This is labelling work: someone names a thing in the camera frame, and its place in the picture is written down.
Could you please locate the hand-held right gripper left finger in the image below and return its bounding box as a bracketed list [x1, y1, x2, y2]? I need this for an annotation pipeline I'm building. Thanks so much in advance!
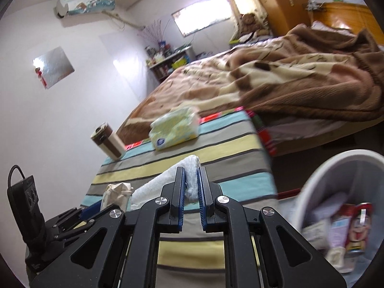
[31, 166, 188, 288]

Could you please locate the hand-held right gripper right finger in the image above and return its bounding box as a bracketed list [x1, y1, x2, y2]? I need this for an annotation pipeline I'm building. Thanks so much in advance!
[196, 166, 348, 288]

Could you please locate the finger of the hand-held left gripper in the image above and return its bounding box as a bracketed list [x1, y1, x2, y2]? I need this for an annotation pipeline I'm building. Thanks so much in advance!
[55, 199, 104, 231]
[54, 220, 97, 246]

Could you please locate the white fluffy towel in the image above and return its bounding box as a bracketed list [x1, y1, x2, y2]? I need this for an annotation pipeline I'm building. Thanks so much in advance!
[130, 155, 201, 210]

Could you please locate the cream paper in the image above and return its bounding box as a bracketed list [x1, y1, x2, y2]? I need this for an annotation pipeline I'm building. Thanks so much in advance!
[100, 182, 133, 212]

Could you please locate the green white cardboard box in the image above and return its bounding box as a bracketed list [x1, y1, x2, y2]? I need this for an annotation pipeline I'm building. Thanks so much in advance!
[301, 219, 333, 249]

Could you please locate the purple milk carton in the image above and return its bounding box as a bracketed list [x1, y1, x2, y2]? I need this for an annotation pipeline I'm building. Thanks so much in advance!
[309, 195, 345, 225]

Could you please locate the white round waste bin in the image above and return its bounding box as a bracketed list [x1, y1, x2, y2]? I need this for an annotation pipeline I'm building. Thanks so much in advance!
[295, 149, 384, 273]

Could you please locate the pink strawberry milk carton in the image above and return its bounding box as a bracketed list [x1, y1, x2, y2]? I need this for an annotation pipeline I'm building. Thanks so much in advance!
[330, 217, 350, 246]

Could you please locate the red cartoon drink can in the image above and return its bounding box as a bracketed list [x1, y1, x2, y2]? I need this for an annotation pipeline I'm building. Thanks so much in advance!
[343, 202, 374, 255]

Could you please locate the brown white tumbler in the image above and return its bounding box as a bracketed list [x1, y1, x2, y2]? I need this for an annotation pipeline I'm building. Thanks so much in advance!
[91, 122, 126, 161]

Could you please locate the green tissue pack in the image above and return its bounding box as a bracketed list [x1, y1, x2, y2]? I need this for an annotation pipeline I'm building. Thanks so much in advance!
[149, 106, 200, 151]

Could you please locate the bed mattress with sheet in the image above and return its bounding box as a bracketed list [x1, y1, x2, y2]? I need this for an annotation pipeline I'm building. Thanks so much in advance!
[264, 108, 384, 156]

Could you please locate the cluttered side shelf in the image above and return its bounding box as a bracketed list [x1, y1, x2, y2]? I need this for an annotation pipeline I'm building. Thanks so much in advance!
[145, 44, 194, 81]

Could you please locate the red knot ornament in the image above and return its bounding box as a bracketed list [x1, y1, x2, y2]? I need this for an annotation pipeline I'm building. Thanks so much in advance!
[33, 66, 48, 87]

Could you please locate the brown cream blanket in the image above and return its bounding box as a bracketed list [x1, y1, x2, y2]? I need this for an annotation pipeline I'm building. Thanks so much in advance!
[115, 22, 384, 144]

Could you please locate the dried branch decoration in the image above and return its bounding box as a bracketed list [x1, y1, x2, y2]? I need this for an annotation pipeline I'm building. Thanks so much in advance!
[138, 19, 171, 45]

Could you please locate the brown teddy bear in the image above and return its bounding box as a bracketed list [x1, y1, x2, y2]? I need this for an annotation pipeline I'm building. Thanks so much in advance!
[238, 13, 269, 36]

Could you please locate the window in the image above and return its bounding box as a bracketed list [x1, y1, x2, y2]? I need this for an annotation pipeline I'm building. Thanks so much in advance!
[172, 0, 233, 38]

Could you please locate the wrapped air conditioner pipe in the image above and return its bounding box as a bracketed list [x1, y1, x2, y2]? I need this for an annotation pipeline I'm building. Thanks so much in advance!
[102, 10, 146, 32]

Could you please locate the wooden wardrobe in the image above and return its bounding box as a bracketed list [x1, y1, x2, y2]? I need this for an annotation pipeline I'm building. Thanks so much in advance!
[244, 0, 309, 36]

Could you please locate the power strip with plugs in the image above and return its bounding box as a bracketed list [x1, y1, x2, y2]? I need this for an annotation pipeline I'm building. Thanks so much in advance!
[304, 0, 326, 12]

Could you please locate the wooden bed headboard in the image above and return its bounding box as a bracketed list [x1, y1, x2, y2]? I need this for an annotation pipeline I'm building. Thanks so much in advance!
[310, 1, 372, 36]

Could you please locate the silver foil wall sheet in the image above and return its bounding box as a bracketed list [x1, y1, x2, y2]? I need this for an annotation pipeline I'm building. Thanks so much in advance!
[32, 46, 75, 90]

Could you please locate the wall air conditioner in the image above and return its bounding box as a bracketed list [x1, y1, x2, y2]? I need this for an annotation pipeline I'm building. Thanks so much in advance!
[54, 0, 116, 18]

